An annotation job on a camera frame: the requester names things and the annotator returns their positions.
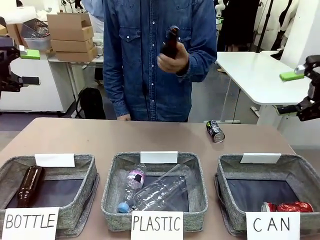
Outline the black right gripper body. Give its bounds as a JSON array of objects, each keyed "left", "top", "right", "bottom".
[{"left": 305, "top": 54, "right": 320, "bottom": 118}]

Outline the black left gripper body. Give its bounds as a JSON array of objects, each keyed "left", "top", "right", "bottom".
[{"left": 0, "top": 37, "right": 22, "bottom": 94}]

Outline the crushed red can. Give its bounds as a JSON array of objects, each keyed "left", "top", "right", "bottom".
[{"left": 260, "top": 201, "right": 314, "bottom": 214}]

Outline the brown glass bottle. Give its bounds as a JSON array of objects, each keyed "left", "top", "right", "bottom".
[
  {"left": 160, "top": 25, "right": 181, "bottom": 60},
  {"left": 16, "top": 165, "right": 46, "bottom": 209}
]

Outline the small plastic bottle blue cap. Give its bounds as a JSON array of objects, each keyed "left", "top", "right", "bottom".
[{"left": 117, "top": 164, "right": 147, "bottom": 214}]

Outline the large clear plastic bottle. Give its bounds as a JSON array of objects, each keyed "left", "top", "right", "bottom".
[{"left": 129, "top": 163, "right": 193, "bottom": 212}]

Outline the person's right forearm denim sleeve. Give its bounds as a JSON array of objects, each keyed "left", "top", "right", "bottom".
[{"left": 103, "top": 72, "right": 131, "bottom": 119}]

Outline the person's left forearm denim sleeve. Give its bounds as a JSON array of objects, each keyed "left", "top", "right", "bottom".
[{"left": 174, "top": 37, "right": 218, "bottom": 85}]

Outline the black green drink can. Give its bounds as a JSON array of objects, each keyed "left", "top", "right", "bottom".
[{"left": 205, "top": 119, "right": 226, "bottom": 144}]

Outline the grey fabric basket can label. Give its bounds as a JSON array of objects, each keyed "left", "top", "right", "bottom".
[{"left": 214, "top": 153, "right": 320, "bottom": 237}]

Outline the paper sign reading CAN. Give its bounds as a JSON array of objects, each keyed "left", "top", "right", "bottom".
[{"left": 245, "top": 211, "right": 301, "bottom": 240}]

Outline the grey fabric basket plastic label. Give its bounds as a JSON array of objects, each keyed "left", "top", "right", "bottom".
[{"left": 101, "top": 151, "right": 209, "bottom": 232}]

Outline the grey fabric basket bottle label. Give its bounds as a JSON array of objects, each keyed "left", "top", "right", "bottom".
[{"left": 0, "top": 153, "right": 100, "bottom": 237}]

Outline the person's left hand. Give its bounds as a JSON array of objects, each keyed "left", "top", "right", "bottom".
[{"left": 156, "top": 41, "right": 190, "bottom": 76}]

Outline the clear plastic storage container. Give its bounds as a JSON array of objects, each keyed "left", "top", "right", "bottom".
[{"left": 18, "top": 19, "right": 52, "bottom": 50}]

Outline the white cabinet with wooden top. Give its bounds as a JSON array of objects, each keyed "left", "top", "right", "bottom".
[{"left": 0, "top": 47, "right": 76, "bottom": 114}]

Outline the small upright cardboard box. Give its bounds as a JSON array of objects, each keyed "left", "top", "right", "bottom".
[{"left": 6, "top": 23, "right": 26, "bottom": 48}]

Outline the white foam wrap bundle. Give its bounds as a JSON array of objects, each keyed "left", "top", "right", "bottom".
[{"left": 0, "top": 6, "right": 37, "bottom": 25}]

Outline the large white table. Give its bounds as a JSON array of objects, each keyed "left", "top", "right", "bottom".
[{"left": 215, "top": 51, "right": 313, "bottom": 124}]

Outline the flat closed cardboard box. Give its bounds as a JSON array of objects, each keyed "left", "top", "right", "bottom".
[
  {"left": 50, "top": 38, "right": 95, "bottom": 53},
  {"left": 55, "top": 46, "right": 99, "bottom": 63}
]

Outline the open cardboard box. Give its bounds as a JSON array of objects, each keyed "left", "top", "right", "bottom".
[{"left": 46, "top": 12, "right": 95, "bottom": 42}]

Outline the hanging white coat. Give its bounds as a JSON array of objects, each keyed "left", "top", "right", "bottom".
[{"left": 271, "top": 0, "right": 300, "bottom": 51}]

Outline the white desk with metal legs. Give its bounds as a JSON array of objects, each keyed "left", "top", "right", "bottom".
[{"left": 47, "top": 55, "right": 105, "bottom": 101}]

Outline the blank white card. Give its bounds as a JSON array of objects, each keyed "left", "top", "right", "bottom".
[
  {"left": 34, "top": 153, "right": 76, "bottom": 168},
  {"left": 239, "top": 152, "right": 282, "bottom": 165},
  {"left": 139, "top": 150, "right": 179, "bottom": 164}
]

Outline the black tripod stand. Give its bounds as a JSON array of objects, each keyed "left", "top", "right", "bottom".
[{"left": 256, "top": 0, "right": 275, "bottom": 53}]

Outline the black backpack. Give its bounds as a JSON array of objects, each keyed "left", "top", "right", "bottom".
[{"left": 74, "top": 87, "right": 107, "bottom": 120}]

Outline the background person in black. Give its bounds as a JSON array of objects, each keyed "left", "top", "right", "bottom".
[{"left": 219, "top": 0, "right": 260, "bottom": 52}]

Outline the background person light blue shirt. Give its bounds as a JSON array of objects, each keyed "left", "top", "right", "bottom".
[{"left": 81, "top": 0, "right": 105, "bottom": 34}]

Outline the person in denim shirt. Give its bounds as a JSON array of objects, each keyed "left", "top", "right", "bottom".
[{"left": 102, "top": 0, "right": 218, "bottom": 123}]

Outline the paper sign reading BOTTLE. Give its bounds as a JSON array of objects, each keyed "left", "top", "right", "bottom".
[{"left": 0, "top": 206, "right": 60, "bottom": 240}]

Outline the paper sign reading PLASTIC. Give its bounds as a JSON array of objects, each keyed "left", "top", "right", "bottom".
[{"left": 130, "top": 210, "right": 184, "bottom": 240}]

